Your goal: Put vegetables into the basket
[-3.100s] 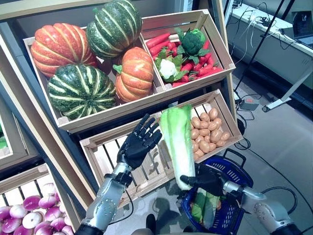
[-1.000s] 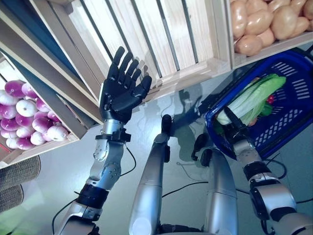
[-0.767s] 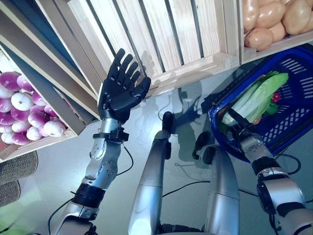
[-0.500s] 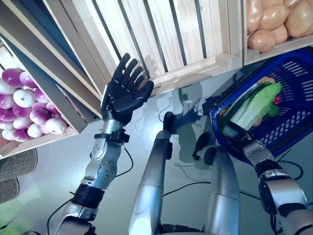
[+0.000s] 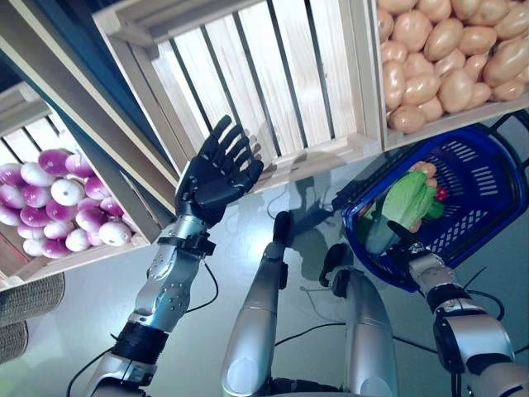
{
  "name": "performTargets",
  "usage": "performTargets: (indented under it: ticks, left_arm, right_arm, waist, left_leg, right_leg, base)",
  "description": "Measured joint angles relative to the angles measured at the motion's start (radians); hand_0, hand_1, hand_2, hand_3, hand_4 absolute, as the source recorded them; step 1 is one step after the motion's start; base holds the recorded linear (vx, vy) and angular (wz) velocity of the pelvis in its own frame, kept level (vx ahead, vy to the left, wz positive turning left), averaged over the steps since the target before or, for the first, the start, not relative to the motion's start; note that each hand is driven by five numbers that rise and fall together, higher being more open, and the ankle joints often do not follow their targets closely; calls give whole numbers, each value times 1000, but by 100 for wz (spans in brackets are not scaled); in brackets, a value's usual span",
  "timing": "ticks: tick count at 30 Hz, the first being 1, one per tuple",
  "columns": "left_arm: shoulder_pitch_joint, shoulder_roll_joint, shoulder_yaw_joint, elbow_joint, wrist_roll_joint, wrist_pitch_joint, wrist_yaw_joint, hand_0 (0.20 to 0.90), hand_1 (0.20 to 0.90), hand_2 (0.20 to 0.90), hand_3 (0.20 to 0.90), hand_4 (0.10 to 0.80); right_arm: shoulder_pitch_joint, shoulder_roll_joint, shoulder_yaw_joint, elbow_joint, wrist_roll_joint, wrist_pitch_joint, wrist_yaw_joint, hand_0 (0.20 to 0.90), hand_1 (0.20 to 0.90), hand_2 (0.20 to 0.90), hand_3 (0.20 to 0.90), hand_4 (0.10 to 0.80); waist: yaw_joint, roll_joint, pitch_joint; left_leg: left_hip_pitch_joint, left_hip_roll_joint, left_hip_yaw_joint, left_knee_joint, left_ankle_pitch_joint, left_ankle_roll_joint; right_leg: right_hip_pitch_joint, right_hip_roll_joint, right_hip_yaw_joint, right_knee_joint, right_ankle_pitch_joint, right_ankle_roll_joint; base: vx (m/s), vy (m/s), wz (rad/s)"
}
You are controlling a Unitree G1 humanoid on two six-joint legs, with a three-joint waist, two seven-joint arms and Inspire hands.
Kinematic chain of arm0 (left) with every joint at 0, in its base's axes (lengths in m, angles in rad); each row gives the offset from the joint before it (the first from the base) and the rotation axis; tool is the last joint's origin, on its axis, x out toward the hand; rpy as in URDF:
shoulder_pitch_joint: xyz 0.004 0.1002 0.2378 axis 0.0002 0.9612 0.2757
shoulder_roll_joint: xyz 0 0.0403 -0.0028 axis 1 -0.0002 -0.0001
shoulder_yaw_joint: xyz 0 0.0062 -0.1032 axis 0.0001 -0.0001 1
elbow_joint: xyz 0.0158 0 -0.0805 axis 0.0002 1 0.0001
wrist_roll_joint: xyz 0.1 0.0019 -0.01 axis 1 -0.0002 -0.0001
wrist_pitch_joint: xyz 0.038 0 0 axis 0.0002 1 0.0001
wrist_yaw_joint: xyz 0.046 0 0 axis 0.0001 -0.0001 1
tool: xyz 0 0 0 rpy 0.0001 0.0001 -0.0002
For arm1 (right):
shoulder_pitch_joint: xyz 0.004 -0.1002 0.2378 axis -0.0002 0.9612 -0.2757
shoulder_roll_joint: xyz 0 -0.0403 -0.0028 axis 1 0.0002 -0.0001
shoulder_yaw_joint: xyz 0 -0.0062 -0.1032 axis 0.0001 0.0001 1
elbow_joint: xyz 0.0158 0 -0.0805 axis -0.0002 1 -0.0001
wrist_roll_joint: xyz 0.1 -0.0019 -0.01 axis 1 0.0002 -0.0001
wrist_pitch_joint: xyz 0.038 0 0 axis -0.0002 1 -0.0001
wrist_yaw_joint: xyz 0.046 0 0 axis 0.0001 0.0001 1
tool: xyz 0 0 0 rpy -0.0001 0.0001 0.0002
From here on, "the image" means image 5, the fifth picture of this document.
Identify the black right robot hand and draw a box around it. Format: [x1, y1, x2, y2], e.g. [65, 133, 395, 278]
[386, 218, 427, 266]

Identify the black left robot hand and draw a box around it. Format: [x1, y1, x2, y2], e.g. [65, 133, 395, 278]
[175, 114, 265, 227]

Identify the blue plastic shopping basket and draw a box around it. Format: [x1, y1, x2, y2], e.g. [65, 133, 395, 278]
[332, 111, 529, 293]

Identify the tan woven basket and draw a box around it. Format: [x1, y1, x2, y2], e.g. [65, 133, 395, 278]
[0, 271, 67, 360]

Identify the black right robot foot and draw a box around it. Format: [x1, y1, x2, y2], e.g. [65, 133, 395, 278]
[320, 243, 352, 286]

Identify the black robot foot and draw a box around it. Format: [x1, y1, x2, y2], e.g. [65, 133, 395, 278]
[320, 243, 352, 286]
[273, 210, 293, 249]

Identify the black left robot foot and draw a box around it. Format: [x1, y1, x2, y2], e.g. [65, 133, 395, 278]
[273, 210, 293, 249]

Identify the purple white onion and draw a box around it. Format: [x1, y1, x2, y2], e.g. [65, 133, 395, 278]
[99, 196, 125, 218]
[74, 206, 109, 232]
[98, 221, 133, 246]
[20, 161, 55, 187]
[84, 176, 111, 202]
[64, 228, 92, 252]
[39, 148, 71, 177]
[45, 198, 78, 222]
[64, 153, 96, 179]
[50, 178, 86, 206]
[43, 218, 75, 241]
[20, 184, 53, 208]

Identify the wooden potato crate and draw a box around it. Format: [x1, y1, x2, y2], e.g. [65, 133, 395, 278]
[350, 0, 529, 152]

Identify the wooden onion crate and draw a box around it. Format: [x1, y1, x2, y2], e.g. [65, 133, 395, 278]
[0, 80, 179, 290]

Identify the silver left robot leg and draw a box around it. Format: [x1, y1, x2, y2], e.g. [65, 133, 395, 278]
[220, 242, 290, 397]

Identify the wooden slatted cabbage crate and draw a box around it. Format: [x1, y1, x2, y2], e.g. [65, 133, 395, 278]
[91, 0, 385, 171]

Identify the wooden display stand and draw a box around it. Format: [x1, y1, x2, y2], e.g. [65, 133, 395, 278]
[0, 0, 179, 208]

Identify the black robot pelvis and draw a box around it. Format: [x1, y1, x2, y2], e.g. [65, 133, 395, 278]
[268, 374, 350, 397]

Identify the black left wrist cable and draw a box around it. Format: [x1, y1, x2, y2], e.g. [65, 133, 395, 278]
[185, 264, 220, 311]

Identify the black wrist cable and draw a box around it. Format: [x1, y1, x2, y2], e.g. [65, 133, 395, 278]
[456, 268, 506, 322]
[185, 264, 220, 311]

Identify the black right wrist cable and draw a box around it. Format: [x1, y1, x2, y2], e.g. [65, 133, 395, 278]
[456, 268, 506, 322]

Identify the black floor cable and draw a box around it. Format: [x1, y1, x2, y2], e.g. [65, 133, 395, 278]
[274, 322, 348, 347]

